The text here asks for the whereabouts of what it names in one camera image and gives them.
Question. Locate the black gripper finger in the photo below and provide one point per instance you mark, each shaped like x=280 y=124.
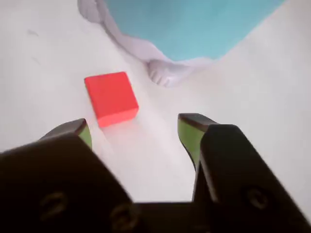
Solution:
x=60 y=174
x=243 y=182

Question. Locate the red lego block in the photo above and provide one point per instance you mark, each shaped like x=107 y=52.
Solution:
x=109 y=97

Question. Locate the teal whale-shaped lidded bin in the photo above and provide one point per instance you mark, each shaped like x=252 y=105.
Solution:
x=182 y=24

